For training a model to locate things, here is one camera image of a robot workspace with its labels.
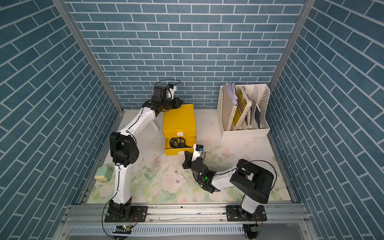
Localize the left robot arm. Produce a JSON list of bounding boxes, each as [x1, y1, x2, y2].
[[105, 84, 183, 223]]

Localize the white earphones left coil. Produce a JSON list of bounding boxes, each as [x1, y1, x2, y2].
[[171, 171, 188, 186]]

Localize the black earphones large coil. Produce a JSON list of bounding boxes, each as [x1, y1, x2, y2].
[[169, 137, 187, 149]]

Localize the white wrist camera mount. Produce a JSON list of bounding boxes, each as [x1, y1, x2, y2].
[[165, 84, 177, 100], [192, 144, 204, 162]]

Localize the green and cream box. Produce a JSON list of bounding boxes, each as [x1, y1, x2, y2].
[[94, 166, 114, 183]]

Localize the small black wired earphones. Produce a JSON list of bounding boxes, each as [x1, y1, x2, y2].
[[179, 138, 190, 148]]

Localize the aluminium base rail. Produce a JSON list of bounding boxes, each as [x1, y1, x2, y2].
[[54, 202, 316, 240]]

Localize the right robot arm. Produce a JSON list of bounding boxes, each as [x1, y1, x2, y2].
[[183, 149, 277, 222]]

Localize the yellow drawer cabinet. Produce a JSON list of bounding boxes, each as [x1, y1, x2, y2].
[[163, 104, 197, 156]]

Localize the white perforated file organizer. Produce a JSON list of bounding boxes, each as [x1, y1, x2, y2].
[[217, 83, 270, 139]]

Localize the yellow covered book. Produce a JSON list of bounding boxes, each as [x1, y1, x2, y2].
[[233, 86, 252, 130]]

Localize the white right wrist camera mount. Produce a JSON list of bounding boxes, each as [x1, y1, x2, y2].
[[192, 144, 204, 162]]

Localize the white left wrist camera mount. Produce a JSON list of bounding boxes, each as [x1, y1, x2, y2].
[[165, 84, 177, 100]]

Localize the small white rectangular device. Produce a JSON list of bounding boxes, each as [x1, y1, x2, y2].
[[150, 121, 160, 133]]

